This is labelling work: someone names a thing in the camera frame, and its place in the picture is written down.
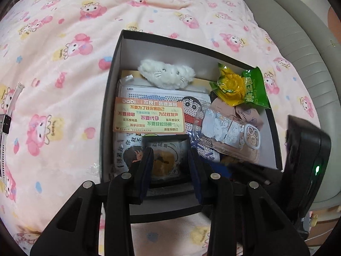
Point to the white comic sticker sheet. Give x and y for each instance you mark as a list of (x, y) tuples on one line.
[(159, 93)]

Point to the black cardboard box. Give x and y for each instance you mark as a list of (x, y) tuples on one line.
[(173, 50)]

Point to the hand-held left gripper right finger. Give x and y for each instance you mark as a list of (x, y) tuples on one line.
[(197, 188)]

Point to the grey padded headboard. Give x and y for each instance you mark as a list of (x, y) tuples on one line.
[(306, 58)]

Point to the yellow foil wrapped snack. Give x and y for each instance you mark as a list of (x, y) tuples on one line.
[(231, 85)]

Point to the clear plastic wrapper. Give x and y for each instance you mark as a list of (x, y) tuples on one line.
[(93, 168)]

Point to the pink printed blanket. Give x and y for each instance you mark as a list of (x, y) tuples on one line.
[(66, 85)]

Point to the white cartoon card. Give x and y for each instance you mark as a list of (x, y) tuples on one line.
[(125, 149)]

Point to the white plush toy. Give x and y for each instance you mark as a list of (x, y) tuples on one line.
[(165, 72)]

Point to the brown patterned packet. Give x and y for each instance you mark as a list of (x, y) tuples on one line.
[(226, 106), (253, 117)]

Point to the black framed packet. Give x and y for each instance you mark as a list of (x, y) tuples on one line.
[(165, 162)]

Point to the green snack packet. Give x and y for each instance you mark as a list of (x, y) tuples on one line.
[(253, 90)]

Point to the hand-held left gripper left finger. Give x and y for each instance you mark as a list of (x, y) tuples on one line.
[(145, 173)]

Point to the clear printed phone case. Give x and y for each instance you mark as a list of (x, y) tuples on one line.
[(221, 128)]

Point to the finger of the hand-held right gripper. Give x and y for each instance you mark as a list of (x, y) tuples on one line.
[(253, 174)]

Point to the orange sticker card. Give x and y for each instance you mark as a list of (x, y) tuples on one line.
[(149, 117)]

